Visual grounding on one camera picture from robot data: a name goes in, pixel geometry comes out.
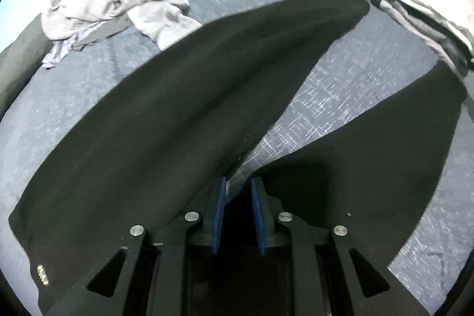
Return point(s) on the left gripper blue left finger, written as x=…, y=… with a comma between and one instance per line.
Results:
x=145, y=275

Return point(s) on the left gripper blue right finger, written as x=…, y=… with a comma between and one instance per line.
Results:
x=324, y=272

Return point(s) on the black garment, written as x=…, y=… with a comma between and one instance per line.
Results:
x=153, y=146

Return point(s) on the stack of folded clothes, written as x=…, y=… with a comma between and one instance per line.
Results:
x=453, y=44

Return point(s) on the blue patterned bed cover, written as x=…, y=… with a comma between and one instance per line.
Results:
x=375, y=60

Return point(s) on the lavender blue cloth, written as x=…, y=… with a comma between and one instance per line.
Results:
x=58, y=51

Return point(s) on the light grey crumpled clothing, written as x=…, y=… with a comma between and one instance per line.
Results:
x=163, y=21

